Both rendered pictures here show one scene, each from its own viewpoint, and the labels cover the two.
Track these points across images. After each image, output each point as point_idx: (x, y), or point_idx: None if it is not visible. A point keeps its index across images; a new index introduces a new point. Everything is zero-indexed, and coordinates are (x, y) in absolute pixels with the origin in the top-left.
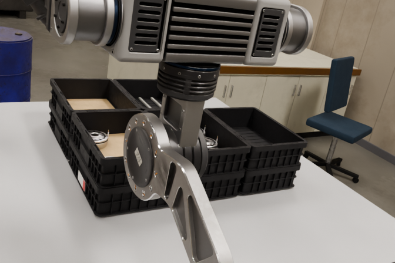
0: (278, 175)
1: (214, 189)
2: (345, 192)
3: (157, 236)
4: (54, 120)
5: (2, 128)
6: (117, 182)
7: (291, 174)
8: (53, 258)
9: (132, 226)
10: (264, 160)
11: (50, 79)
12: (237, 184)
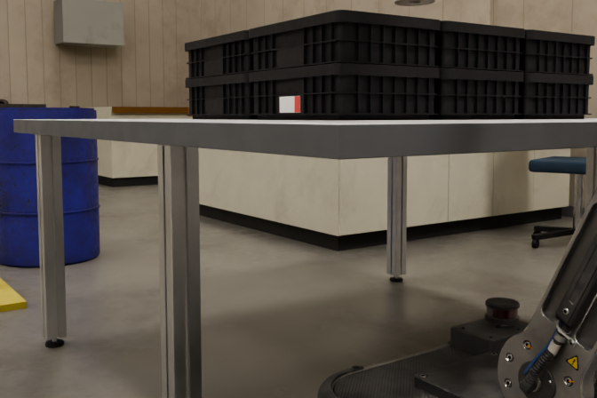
0: (568, 91)
1: (488, 99)
2: None
3: (443, 120)
4: (202, 96)
5: (125, 119)
6: (362, 59)
7: (583, 92)
8: (312, 121)
9: (399, 120)
10: (545, 59)
11: (186, 43)
12: (516, 95)
